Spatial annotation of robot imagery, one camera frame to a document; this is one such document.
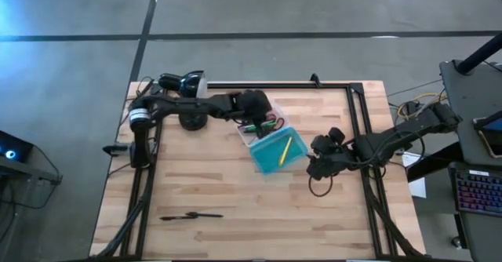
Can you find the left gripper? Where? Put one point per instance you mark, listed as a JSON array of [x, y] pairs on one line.
[[255, 106]]

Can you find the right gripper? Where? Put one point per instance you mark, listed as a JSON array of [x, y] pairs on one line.
[[337, 155]]

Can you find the green marker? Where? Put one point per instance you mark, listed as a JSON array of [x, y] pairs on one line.
[[268, 125]]

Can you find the red and black scissors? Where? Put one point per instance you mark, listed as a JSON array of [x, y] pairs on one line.
[[270, 117]]

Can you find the clear box with blue lid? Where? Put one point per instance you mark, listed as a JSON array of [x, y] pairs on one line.
[[270, 158]]

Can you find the yellow pencil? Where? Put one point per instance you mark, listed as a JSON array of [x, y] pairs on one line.
[[285, 151]]

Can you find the black pen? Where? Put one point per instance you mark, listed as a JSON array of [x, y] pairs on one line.
[[174, 217], [208, 215]]

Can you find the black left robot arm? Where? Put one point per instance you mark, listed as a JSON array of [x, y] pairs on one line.
[[188, 104]]

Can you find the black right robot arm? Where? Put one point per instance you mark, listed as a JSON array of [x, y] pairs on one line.
[[412, 128]]

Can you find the small black clamp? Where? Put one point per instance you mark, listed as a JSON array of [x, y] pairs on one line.
[[315, 79]]

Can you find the black desk lamp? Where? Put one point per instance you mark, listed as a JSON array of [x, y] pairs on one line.
[[188, 82]]

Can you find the white paper sheet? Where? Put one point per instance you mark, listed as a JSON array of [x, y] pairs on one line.
[[415, 175]]

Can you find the black desk base bar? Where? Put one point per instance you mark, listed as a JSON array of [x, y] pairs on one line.
[[431, 164]]

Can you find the backlit computer keyboard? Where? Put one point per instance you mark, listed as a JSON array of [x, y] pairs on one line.
[[478, 193]]

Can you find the tablet computer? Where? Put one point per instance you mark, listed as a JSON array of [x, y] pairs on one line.
[[492, 134]]

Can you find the dark grey desk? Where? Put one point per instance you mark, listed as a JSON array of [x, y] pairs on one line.
[[482, 234]]

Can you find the black pole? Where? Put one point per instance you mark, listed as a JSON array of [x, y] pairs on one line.
[[480, 54]]

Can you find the black device with blue light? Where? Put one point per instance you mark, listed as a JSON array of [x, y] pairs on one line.
[[13, 148]]

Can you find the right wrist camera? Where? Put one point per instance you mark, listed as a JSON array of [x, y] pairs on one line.
[[337, 135]]

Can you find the black aluminium table frame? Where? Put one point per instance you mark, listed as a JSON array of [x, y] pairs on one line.
[[298, 85]]

